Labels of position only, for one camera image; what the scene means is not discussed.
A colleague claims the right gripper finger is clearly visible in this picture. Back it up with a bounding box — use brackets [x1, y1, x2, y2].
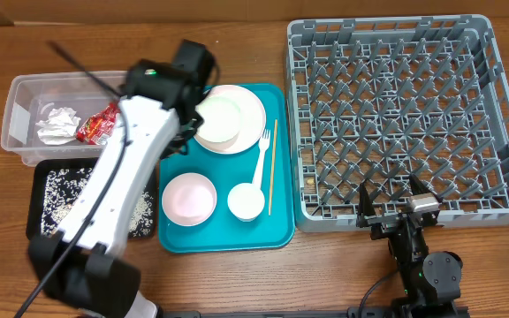
[357, 180, 376, 218]
[408, 174, 434, 196]

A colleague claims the white cup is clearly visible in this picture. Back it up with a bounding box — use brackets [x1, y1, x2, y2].
[227, 183, 265, 222]

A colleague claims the red snack wrapper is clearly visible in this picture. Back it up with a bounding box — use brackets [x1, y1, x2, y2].
[76, 102, 119, 146]

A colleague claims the pink bowl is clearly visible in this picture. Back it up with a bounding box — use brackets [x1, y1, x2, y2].
[162, 172, 217, 227]

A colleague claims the white napkin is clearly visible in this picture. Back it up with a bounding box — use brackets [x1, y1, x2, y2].
[35, 107, 81, 146]

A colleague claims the peanut shells and rice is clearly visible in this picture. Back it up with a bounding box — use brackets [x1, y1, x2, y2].
[40, 168, 157, 239]

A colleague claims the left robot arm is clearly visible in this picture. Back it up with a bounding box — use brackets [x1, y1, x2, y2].
[16, 40, 220, 317]

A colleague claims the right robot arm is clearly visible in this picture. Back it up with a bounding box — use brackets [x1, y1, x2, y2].
[347, 174, 470, 318]

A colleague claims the grey dishwasher rack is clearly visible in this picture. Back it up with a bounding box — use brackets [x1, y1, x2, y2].
[285, 14, 509, 232]

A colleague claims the small white bowl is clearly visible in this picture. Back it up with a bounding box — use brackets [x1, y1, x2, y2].
[197, 96, 241, 143]

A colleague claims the white round plate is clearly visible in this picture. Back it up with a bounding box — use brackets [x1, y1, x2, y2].
[194, 85, 266, 155]

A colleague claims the white plastic fork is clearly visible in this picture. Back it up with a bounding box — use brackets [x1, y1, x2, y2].
[252, 129, 271, 189]

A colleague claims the wooden chopstick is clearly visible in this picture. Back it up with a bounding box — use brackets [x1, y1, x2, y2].
[268, 119, 278, 216]

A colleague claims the clear plastic bin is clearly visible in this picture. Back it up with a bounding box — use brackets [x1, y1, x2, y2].
[0, 70, 163, 168]

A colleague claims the teal serving tray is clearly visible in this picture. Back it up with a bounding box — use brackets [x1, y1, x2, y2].
[158, 83, 295, 254]

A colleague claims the black tray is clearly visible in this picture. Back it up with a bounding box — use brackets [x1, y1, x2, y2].
[26, 158, 158, 239]

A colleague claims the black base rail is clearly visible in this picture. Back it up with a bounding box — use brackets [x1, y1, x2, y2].
[162, 307, 394, 318]

